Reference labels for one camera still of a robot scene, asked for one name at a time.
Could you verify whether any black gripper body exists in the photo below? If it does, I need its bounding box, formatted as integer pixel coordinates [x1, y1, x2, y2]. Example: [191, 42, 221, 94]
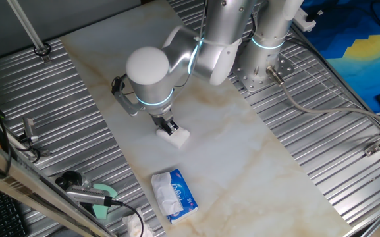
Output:
[150, 111, 175, 129]

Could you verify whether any blue tissue pack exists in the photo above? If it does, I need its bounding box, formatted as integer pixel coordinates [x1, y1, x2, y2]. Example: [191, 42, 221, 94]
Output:
[151, 168, 200, 225]

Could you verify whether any crumpled white tissue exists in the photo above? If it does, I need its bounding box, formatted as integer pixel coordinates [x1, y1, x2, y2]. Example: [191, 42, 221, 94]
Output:
[122, 207, 156, 237]

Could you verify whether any green disc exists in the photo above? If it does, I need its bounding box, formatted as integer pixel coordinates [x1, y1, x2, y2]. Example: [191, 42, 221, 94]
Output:
[90, 182, 119, 220]

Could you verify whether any aluminium pole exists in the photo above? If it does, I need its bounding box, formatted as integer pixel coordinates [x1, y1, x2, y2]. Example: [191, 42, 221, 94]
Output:
[7, 0, 52, 64]

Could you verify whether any white power strip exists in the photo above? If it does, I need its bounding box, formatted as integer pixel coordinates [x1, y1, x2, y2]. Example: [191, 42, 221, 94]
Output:
[291, 8, 317, 33]

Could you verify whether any black plug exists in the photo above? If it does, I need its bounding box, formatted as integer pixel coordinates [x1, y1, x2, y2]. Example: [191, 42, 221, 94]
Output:
[304, 9, 325, 23]

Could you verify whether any blue and yellow mat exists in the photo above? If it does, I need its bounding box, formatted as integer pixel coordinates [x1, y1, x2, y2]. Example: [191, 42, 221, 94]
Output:
[300, 0, 380, 115]

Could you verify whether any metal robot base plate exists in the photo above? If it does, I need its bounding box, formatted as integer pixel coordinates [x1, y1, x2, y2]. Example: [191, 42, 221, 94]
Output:
[229, 42, 295, 93]

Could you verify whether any silver ribbed camera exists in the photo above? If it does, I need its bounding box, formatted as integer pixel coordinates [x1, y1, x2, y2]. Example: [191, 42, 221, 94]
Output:
[65, 184, 114, 207]

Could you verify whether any black round mount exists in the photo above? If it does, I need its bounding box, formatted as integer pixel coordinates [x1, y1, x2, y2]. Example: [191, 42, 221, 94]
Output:
[55, 170, 88, 192]

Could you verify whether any black ring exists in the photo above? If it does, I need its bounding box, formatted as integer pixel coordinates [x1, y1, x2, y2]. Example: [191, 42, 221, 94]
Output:
[33, 42, 52, 57]

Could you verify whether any thick grey cable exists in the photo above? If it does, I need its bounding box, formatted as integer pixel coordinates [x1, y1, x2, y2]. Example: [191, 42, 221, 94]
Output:
[265, 65, 380, 132]

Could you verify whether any black cable of small camera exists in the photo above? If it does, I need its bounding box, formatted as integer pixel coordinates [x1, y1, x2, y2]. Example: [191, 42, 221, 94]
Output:
[0, 78, 42, 175]

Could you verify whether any metal corner bracket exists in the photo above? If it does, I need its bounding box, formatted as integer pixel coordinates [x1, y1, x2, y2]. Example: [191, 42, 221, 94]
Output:
[363, 143, 380, 157]

